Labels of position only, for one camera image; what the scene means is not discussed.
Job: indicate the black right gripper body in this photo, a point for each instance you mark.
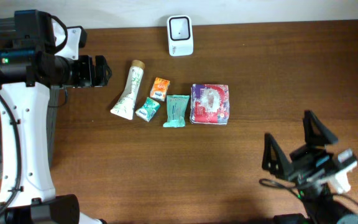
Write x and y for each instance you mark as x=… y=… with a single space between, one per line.
x=305 y=160

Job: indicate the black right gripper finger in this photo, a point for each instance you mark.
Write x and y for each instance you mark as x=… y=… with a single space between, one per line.
x=316 y=133
x=274 y=160

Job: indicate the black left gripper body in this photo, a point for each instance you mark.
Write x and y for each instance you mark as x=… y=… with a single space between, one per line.
x=75 y=74

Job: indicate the white tube with brown cap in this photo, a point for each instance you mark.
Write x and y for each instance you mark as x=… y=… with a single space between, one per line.
x=126 y=103

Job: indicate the green small tissue pack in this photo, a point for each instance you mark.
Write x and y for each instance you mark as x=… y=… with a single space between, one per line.
x=148 y=109

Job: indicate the orange small tissue pack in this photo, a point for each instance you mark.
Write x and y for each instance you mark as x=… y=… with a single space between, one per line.
x=159 y=89

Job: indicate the teal wet wipes pack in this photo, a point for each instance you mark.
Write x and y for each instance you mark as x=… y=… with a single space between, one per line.
x=176 y=107

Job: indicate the pink purple tissue pack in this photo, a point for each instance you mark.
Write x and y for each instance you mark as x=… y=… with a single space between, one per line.
x=209 y=104

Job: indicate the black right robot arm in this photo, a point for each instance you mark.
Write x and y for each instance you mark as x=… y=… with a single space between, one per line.
x=319 y=203

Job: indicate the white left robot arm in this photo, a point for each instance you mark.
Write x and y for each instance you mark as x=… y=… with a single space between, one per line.
x=27 y=192

